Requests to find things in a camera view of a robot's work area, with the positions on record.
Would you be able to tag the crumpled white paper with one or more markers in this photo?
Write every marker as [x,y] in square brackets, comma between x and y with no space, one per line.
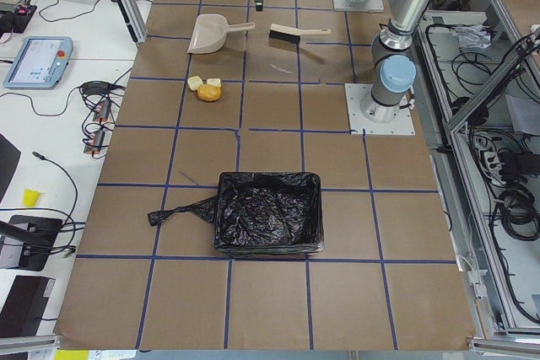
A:
[475,36]

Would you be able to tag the silver cable adapter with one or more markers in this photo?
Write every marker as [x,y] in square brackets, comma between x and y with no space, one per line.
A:
[102,112]
[94,143]

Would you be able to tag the pale yellow bread chunk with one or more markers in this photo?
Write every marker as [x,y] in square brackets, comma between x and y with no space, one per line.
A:
[194,83]

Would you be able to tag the beige plastic dustpan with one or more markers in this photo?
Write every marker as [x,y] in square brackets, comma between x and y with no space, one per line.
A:
[210,33]

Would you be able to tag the yellow paper cup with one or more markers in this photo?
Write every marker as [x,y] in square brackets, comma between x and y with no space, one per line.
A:
[31,197]

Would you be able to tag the near blue teach pendant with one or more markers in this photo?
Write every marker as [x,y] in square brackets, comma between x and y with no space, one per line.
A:
[40,63]

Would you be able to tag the black flat box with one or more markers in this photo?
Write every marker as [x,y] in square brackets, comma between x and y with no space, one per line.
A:
[25,305]

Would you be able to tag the yellow-white bread chunk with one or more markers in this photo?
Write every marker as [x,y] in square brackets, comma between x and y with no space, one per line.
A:
[216,82]

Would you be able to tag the beige hand brush black bristles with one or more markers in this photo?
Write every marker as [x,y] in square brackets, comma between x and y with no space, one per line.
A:
[291,34]

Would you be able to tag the black device on stand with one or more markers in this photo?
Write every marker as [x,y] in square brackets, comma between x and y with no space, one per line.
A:
[27,241]

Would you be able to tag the black bag lined bin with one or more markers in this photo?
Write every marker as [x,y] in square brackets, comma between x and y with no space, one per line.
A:
[261,213]

